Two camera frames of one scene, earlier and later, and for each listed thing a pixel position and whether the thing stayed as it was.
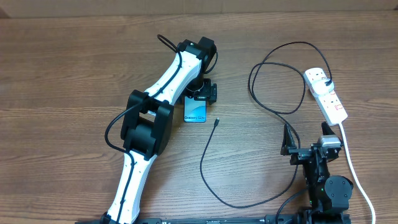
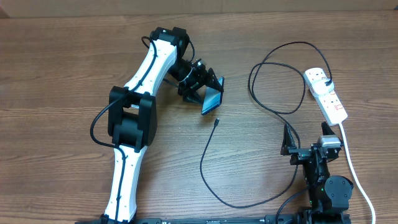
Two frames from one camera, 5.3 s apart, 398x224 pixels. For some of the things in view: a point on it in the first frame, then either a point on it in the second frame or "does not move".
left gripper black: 209,91 to 201,78
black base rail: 230,221 does not move
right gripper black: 298,154 does not move
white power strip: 329,106 does not move
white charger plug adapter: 320,87 does not move
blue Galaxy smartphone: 194,111 to 212,98
